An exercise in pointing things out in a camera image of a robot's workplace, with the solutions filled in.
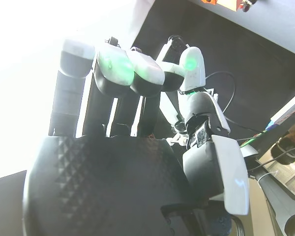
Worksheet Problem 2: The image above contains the thin black cable loop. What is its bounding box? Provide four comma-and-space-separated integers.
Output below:
204, 71, 261, 133

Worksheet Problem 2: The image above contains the green cable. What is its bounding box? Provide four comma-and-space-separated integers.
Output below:
238, 127, 273, 148

